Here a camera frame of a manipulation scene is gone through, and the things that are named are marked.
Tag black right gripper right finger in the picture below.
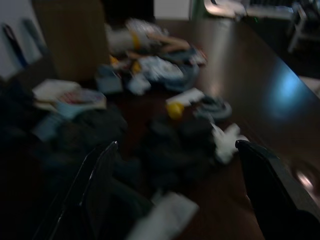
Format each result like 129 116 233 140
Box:
234 139 320 240

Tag white chair frame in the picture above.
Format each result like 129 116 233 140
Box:
286 4 320 54

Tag white paper sheet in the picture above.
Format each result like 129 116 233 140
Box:
126 191 200 240

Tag grey coiled cable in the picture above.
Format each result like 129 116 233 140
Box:
193 95 233 121

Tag black cloth pile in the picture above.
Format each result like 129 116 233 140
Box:
146 116 219 189

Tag small yellow object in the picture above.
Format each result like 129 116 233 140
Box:
166 101 186 119

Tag crumpled white paper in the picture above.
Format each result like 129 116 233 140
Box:
211 123 243 164

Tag plain brown cardboard box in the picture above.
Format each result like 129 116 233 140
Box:
31 0 111 81

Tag printed magazine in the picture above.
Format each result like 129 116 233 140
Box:
31 79 108 111

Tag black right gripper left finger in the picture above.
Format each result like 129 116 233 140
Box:
32 141 121 240

